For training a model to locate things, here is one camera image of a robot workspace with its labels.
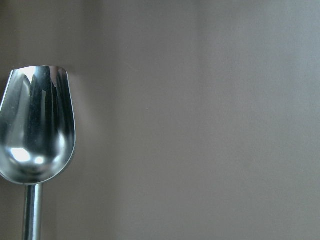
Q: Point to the steel ice scoop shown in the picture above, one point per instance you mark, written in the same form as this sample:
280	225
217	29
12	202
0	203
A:
37	134

